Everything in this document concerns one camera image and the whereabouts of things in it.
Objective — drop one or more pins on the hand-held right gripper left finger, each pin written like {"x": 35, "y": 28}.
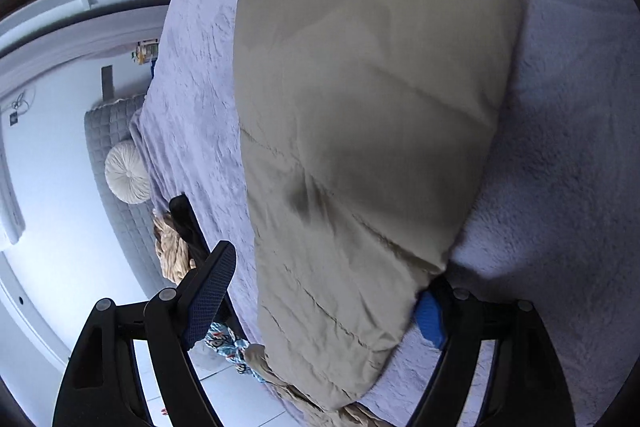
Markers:
{"x": 210, "y": 287}

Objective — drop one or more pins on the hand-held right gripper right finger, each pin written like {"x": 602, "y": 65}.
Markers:
{"x": 432, "y": 319}

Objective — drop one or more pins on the beige puffer jacket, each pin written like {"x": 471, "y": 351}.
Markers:
{"x": 370, "y": 117}

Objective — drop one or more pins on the beige striped cloth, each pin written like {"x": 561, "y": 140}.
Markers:
{"x": 172, "y": 252}

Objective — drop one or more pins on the blue cartoon print cloth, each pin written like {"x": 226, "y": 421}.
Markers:
{"x": 222, "y": 343}

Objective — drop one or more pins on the black cloth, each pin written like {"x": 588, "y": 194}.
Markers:
{"x": 182, "y": 214}

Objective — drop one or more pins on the round cream pillow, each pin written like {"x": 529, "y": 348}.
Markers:
{"x": 127, "y": 174}

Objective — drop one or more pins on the grey quilted headboard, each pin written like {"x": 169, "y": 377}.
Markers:
{"x": 100, "y": 127}

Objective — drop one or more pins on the purple plush blanket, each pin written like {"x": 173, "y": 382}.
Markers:
{"x": 550, "y": 157}

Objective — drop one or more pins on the small colourful ornaments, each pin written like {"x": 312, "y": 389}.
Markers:
{"x": 146, "y": 51}

